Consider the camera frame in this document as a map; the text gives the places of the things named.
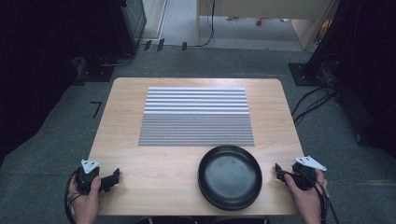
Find dark cabinet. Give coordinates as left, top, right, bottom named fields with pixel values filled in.
left=108, top=0, right=148, bottom=56

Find black round plate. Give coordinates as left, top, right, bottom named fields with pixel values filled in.
left=197, top=145, right=263, bottom=212

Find black hanging cable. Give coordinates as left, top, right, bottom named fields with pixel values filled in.
left=197, top=0, right=217, bottom=49

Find grey striped placemat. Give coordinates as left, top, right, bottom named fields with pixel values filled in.
left=137, top=86, right=256, bottom=147

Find yellow object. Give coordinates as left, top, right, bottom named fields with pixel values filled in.
left=315, top=19, right=332, bottom=44

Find right hand-held gripper cable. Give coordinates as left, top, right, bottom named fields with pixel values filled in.
left=300, top=169, right=341, bottom=224

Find light wooden desk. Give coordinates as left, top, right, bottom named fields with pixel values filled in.
left=195, top=0, right=341, bottom=51

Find person's dark trousers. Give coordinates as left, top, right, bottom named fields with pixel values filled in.
left=135, top=215, right=271, bottom=224

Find hand-held gripper cable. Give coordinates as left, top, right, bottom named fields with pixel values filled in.
left=300, top=169, right=341, bottom=224
left=64, top=169, right=82, bottom=224

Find person's right hand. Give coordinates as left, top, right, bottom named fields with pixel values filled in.
left=283, top=169, right=329, bottom=218

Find person's left hand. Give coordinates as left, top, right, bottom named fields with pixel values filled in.
left=68, top=175, right=103, bottom=220

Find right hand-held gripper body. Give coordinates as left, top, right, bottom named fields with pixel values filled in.
left=290, top=155, right=328, bottom=191

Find black floor cables bundle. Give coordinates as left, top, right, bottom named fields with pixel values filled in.
left=290, top=51, right=344, bottom=127

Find dark curtain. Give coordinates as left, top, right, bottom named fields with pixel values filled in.
left=0, top=0, right=125, bottom=166
left=306, top=0, right=396, bottom=158

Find left hand-held gripper cable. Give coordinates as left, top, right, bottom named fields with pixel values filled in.
left=64, top=169, right=82, bottom=224

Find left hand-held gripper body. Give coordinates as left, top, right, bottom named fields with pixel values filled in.
left=76, top=159, right=102, bottom=196

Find black stand base plate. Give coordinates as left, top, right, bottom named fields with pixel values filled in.
left=288, top=62, right=326, bottom=87
left=76, top=55, right=118, bottom=83

